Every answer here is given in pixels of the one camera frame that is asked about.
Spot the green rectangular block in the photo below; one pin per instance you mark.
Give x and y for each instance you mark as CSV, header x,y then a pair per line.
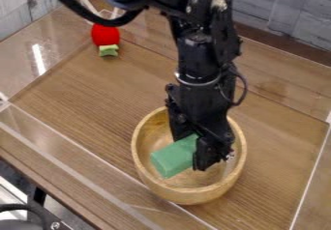
x,y
174,158

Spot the black table leg bracket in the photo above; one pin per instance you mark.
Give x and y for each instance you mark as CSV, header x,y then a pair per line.
x,y
49,221

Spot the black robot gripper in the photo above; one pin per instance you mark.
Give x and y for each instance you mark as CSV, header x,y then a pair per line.
x,y
197,110

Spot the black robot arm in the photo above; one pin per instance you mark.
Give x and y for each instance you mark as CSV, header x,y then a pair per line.
x,y
203,32

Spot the red plush strawberry toy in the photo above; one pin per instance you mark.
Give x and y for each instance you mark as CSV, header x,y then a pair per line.
x,y
106,38

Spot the light wooden bowl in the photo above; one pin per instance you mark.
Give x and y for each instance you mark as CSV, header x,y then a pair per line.
x,y
182,186

